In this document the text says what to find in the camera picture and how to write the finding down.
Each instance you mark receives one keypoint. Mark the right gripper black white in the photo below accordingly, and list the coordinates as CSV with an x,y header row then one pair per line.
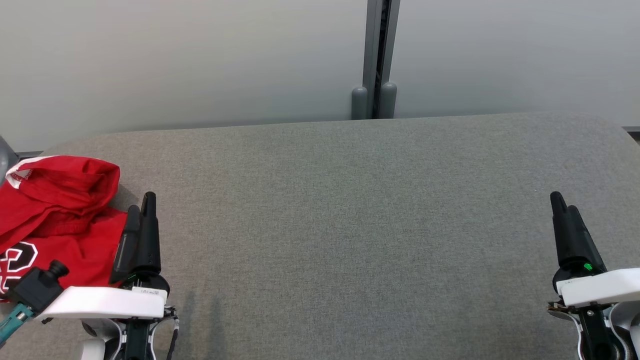
x,y
600,287

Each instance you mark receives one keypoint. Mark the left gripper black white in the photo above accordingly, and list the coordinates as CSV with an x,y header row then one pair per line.
x,y
100,302

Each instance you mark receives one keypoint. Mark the red shorts with white label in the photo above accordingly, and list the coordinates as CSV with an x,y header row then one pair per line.
x,y
75,255

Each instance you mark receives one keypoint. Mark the red shorts white stripe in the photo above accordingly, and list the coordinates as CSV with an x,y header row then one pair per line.
x,y
60,195

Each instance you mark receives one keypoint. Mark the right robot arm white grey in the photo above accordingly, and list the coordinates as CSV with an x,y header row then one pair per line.
x,y
597,335

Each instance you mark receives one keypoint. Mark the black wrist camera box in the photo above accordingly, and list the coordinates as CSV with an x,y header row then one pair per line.
x,y
35,290

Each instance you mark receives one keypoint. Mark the grey partition post with feet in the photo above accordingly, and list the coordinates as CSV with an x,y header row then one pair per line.
x,y
371,50

